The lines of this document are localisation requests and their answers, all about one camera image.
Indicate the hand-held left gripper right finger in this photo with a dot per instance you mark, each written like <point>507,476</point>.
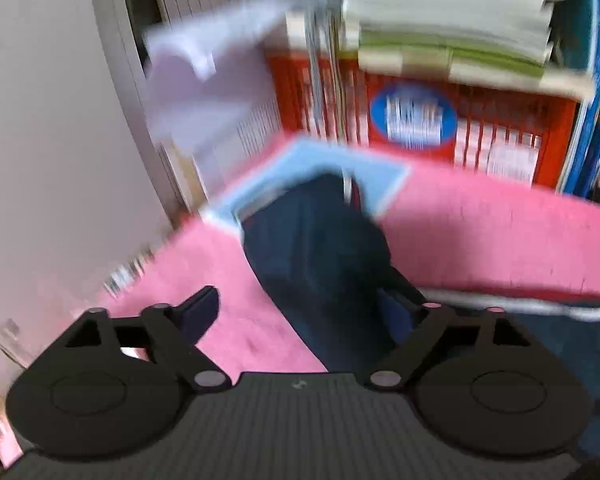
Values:
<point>397,312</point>

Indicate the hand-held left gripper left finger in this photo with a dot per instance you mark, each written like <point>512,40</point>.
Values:
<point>200,310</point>

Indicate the navy and white jacket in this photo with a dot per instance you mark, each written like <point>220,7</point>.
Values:
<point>320,260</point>

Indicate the pink bunny print towel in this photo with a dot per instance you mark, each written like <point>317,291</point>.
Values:
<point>480,230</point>

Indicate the light blue notebook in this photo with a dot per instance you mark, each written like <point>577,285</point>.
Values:
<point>310,160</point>

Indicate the white loose paper sheets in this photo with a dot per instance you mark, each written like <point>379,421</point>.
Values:
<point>190,85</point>

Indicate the large red plastic crate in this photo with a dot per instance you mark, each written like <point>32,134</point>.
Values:
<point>562,125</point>

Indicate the row of colourful picture books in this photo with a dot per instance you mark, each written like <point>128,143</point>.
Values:
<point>595,110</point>

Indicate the stack of paper workbooks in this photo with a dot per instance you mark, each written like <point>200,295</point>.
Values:
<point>455,10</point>

